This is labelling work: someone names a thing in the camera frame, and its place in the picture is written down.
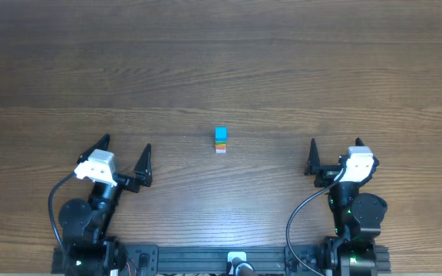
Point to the mounting rail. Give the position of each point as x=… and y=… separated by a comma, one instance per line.
x=198, y=260

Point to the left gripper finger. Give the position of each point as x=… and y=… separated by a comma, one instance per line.
x=100, y=145
x=144, y=168

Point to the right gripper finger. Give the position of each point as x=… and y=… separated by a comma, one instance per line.
x=313, y=161
x=360, y=143

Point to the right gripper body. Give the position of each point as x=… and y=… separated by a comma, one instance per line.
x=329, y=175

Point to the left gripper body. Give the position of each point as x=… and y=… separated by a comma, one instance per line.
x=127, y=183

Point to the blue cube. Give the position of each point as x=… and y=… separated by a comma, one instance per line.
x=221, y=133

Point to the green cube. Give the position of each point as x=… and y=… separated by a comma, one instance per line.
x=221, y=142

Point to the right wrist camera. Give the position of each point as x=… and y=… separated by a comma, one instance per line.
x=357, y=164

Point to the orange cube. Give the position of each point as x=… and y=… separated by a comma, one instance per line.
x=221, y=146

